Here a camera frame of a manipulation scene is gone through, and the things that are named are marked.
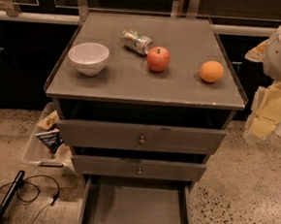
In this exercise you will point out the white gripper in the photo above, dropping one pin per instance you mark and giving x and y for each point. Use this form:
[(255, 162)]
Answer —
[(265, 114)]

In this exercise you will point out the red apple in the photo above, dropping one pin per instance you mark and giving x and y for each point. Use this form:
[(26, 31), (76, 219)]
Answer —
[(158, 59)]

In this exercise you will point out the grey middle drawer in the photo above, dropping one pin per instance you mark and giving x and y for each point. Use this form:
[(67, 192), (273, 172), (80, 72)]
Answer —
[(110, 166)]

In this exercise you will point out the grey drawer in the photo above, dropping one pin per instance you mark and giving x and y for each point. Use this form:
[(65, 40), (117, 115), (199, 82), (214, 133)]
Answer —
[(121, 200), (102, 134), (110, 166)]

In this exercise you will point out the grey drawer cabinet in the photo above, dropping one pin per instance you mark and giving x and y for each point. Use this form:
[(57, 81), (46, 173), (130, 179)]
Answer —
[(128, 92)]

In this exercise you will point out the grey top drawer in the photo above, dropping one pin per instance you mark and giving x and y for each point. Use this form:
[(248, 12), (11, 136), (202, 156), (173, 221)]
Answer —
[(102, 134)]

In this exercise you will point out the brass top drawer knob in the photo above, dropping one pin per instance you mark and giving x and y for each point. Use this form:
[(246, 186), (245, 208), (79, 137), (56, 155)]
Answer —
[(142, 140)]

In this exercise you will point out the grey bottom drawer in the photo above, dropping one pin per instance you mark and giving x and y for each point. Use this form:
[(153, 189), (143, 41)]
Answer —
[(121, 200)]

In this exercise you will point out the orange fruit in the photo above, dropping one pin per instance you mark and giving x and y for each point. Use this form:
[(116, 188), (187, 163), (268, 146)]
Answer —
[(211, 71)]

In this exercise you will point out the crushed soda can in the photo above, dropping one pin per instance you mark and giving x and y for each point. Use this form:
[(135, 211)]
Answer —
[(136, 41)]

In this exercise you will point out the white bowl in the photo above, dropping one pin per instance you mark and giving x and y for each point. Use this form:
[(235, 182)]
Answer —
[(89, 58)]

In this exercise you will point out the tan snack packet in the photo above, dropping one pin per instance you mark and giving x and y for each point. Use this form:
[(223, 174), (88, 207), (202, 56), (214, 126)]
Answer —
[(49, 121)]

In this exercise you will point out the dark snack bag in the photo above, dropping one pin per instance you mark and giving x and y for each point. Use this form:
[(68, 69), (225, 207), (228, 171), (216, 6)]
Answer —
[(51, 139)]

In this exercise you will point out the black bar stand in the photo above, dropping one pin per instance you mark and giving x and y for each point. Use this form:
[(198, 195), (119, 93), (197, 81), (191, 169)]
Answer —
[(10, 192)]

